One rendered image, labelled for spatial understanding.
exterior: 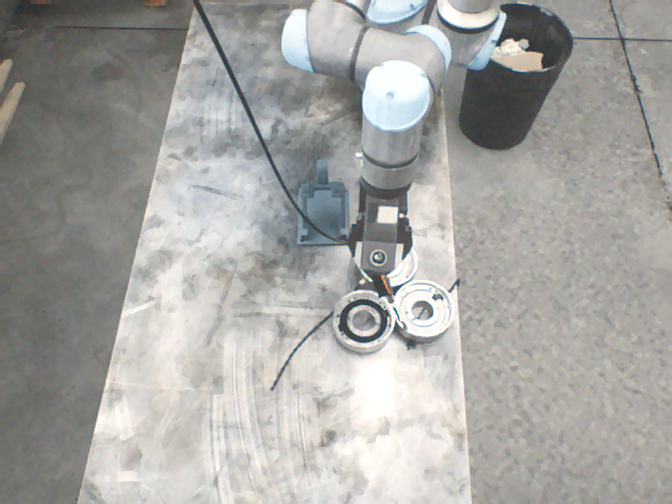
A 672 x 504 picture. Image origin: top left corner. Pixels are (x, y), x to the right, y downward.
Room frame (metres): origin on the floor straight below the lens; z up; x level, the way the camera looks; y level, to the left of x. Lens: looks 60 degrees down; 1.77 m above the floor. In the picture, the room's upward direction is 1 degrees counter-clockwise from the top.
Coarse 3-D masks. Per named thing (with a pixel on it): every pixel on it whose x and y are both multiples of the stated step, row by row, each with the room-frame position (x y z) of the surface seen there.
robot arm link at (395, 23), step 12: (372, 0) 0.99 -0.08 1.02; (384, 0) 0.98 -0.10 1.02; (396, 0) 0.97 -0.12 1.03; (408, 0) 0.97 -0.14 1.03; (420, 0) 0.97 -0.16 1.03; (432, 0) 0.98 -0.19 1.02; (372, 12) 0.98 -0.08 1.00; (384, 12) 0.96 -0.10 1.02; (396, 12) 0.95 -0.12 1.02; (408, 12) 0.95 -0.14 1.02; (420, 12) 0.96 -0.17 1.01; (372, 24) 0.97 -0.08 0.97; (384, 24) 0.95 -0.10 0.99; (396, 24) 0.95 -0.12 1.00; (408, 24) 0.94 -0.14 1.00; (420, 24) 0.94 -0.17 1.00
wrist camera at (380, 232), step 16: (368, 208) 0.45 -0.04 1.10; (384, 208) 0.45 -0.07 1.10; (368, 224) 0.43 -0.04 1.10; (384, 224) 0.43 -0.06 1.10; (368, 240) 0.41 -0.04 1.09; (384, 240) 0.41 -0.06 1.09; (368, 256) 0.39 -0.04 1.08; (384, 256) 0.39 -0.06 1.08; (368, 272) 0.37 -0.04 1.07; (384, 272) 0.37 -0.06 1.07
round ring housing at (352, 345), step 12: (348, 300) 0.44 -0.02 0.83; (372, 300) 0.44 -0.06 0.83; (384, 300) 0.43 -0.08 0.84; (336, 312) 0.42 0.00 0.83; (360, 312) 0.42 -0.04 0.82; (372, 312) 0.42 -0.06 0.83; (336, 324) 0.39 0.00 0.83; (348, 324) 0.39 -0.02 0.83; (384, 336) 0.37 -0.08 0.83; (348, 348) 0.36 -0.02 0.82; (360, 348) 0.35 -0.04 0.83; (372, 348) 0.35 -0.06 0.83
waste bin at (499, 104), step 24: (504, 24) 1.73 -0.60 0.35; (528, 24) 1.72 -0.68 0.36; (552, 24) 1.67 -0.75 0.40; (528, 48) 1.69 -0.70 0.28; (552, 48) 1.62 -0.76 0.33; (480, 72) 1.49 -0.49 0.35; (504, 72) 1.43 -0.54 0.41; (528, 72) 1.41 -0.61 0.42; (552, 72) 1.43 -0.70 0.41; (480, 96) 1.48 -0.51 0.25; (504, 96) 1.43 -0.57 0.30; (528, 96) 1.42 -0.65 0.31; (480, 120) 1.47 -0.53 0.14; (504, 120) 1.43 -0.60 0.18; (528, 120) 1.45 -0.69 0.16; (480, 144) 1.46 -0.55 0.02; (504, 144) 1.44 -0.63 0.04
